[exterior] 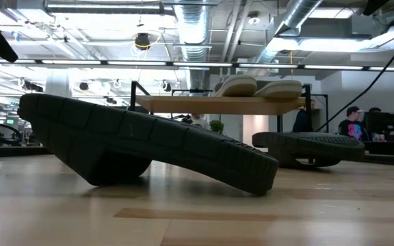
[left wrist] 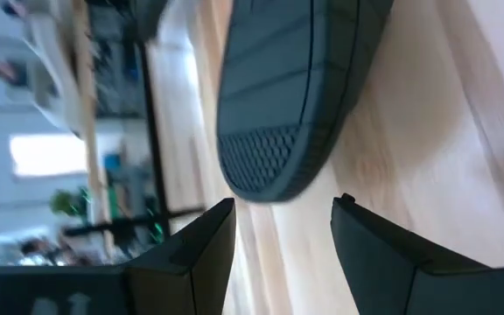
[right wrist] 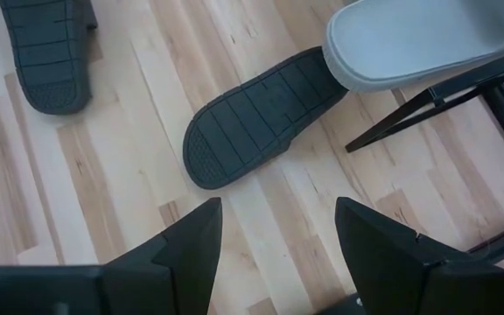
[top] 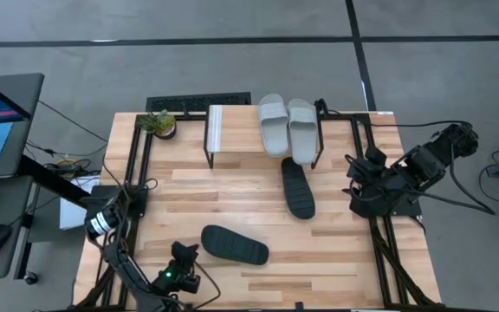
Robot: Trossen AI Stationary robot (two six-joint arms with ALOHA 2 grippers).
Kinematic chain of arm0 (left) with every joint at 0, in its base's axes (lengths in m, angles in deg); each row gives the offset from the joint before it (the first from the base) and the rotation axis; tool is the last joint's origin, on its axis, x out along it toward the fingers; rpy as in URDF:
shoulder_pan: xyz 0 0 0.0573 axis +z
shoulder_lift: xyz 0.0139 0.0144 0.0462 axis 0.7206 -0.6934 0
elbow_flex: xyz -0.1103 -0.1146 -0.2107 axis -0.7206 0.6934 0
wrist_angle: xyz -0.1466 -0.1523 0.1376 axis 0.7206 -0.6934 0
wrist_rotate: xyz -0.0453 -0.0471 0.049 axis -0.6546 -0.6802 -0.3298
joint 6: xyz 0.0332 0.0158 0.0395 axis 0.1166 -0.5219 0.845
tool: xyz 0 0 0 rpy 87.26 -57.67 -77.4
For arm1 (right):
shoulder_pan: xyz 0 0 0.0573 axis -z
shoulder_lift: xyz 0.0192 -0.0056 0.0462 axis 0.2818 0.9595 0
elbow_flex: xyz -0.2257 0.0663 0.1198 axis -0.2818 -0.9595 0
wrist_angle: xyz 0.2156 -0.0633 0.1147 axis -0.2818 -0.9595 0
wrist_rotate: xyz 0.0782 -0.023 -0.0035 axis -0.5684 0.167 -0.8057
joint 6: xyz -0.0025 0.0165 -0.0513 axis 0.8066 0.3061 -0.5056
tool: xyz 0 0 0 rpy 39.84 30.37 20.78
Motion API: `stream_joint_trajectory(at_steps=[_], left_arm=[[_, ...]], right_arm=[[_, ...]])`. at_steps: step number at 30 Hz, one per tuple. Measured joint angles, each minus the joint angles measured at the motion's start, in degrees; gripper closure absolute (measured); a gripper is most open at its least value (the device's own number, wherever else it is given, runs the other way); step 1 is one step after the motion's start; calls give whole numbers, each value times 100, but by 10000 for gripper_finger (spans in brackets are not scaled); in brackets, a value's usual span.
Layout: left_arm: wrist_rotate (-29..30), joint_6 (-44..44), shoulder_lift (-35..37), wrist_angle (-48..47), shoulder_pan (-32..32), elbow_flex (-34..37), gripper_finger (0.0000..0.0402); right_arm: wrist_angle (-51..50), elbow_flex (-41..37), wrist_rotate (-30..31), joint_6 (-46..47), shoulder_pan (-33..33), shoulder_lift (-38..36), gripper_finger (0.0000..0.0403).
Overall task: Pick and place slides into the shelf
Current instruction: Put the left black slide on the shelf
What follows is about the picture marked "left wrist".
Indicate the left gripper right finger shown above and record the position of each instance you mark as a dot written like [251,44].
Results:
[409,284]

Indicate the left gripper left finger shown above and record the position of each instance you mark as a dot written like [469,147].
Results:
[169,284]

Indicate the black rubber slide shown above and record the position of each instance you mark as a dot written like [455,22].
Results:
[278,87]

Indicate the black aluminium station frame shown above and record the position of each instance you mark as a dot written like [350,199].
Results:
[153,131]

